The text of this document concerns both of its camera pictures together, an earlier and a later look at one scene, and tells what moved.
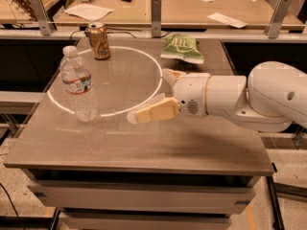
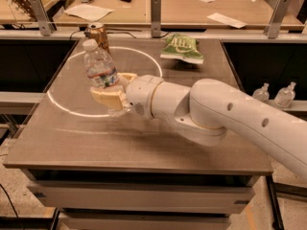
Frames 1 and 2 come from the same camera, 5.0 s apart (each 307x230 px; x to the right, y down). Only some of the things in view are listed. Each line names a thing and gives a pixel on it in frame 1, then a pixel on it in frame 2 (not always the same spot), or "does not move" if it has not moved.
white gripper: x=190 y=92 to x=140 y=93
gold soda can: x=99 y=40 does not move
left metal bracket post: x=45 y=25 does not move
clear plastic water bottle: x=78 y=81 to x=100 y=67
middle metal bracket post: x=156 y=16 does not move
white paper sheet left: x=89 y=11 does not move
